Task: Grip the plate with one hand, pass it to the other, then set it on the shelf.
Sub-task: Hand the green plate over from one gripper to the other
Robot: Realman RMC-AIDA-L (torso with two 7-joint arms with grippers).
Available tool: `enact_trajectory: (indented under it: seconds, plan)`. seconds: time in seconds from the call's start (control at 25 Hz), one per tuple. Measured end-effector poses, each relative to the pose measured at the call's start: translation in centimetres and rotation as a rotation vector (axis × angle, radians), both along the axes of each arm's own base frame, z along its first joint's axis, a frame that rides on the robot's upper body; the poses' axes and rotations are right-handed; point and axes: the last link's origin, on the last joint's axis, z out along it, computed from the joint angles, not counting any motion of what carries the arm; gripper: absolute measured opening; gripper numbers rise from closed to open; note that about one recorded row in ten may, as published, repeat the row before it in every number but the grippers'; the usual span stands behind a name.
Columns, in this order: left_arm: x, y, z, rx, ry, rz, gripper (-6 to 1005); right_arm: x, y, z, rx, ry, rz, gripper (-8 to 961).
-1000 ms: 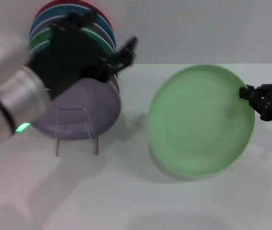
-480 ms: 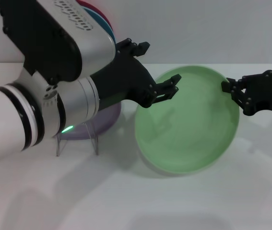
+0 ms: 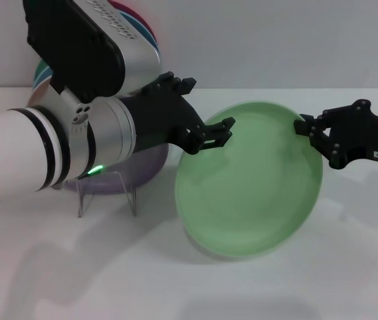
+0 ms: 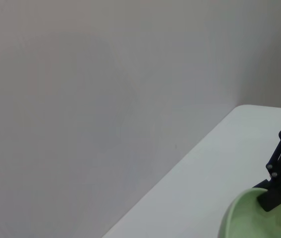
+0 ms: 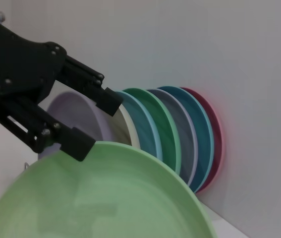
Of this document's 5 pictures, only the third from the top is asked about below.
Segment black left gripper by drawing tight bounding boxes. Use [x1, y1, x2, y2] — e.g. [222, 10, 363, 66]
[121, 71, 236, 156]

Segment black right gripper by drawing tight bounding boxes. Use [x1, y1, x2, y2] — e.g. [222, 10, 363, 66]
[293, 99, 378, 170]

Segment light green plate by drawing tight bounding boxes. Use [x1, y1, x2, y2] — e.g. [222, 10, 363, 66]
[174, 101, 323, 263]

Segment purple plate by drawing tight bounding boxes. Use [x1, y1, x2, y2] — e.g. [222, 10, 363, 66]
[51, 142, 170, 196]

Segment teal blue plate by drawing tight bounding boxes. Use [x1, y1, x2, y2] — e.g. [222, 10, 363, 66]
[121, 12, 160, 51]

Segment clear acrylic plate rack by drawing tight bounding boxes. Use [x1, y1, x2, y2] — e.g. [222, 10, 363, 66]
[76, 169, 139, 219]

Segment crimson plate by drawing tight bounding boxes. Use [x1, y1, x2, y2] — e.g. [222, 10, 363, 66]
[110, 0, 157, 38]

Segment light blue plate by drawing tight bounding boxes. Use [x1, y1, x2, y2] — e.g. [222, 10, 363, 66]
[32, 68, 56, 91]

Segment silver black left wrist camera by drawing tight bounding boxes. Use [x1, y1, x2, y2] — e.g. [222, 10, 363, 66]
[21, 0, 161, 105]

